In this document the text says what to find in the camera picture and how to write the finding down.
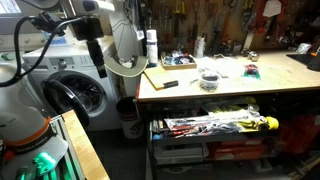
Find black cable bracket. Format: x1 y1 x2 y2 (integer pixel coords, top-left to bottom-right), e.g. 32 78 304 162
28 11 67 38

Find plastic bag of tools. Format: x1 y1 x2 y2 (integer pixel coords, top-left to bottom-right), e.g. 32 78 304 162
164 109 268 138

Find grey plastic drawer unit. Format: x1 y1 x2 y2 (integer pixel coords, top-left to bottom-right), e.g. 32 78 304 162
153 143 209 166

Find yellow round tool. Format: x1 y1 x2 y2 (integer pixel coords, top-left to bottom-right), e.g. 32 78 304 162
258 115 280 132

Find white paper sheet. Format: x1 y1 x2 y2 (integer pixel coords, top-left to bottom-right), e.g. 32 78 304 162
262 0 283 18

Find red fabric bag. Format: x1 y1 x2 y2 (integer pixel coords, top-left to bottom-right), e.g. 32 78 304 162
279 114 320 154

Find wooden board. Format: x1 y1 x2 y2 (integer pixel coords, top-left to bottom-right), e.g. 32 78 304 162
143 66 179 92

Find white plastic bottle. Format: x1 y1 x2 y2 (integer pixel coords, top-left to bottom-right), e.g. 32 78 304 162
194 35 206 59

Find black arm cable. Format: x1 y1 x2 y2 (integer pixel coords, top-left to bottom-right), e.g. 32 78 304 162
0 14 84 88

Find clear plastic bags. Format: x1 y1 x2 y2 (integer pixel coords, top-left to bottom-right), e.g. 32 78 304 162
196 56 246 79

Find wooden top workbench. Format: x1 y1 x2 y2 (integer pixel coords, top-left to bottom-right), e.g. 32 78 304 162
135 49 320 180

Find blue white box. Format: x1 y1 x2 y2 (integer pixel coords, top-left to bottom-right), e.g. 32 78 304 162
43 31 68 46

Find green plastic clamp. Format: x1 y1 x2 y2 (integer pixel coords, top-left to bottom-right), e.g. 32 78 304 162
16 151 73 180

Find white spray can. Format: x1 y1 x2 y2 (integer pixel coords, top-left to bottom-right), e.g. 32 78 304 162
145 29 159 68

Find wooden tray with parts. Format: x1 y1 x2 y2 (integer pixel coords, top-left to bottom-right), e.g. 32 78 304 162
160 53 198 71

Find pegboard with hanging tools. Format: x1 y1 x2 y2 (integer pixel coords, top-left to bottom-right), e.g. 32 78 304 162
143 0 320 56

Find red cardboard box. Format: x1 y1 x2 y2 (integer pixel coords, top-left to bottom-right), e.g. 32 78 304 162
208 138 268 162

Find shiny metal knob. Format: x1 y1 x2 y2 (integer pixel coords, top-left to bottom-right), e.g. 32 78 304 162
247 50 260 63

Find clear plastic cup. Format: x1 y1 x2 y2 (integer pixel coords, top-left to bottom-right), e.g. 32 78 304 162
199 71 222 93

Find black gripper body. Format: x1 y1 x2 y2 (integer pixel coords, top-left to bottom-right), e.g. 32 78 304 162
71 15 105 58

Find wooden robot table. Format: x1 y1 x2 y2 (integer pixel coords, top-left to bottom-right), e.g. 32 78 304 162
49 109 111 180

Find red green small tool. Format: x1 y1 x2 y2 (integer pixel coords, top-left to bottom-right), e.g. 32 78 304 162
242 63 262 80

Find black utility knife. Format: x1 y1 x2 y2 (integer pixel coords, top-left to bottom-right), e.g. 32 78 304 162
162 79 180 89

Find white washing machine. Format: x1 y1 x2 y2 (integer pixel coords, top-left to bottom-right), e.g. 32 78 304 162
21 36 123 132

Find open tool drawer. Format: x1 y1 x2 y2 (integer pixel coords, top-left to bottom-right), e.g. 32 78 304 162
148 109 281 146

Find white round object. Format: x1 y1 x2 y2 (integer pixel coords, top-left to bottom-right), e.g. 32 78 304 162
296 42 313 55

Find black flat tray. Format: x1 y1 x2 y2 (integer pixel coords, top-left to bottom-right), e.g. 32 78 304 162
285 52 320 72

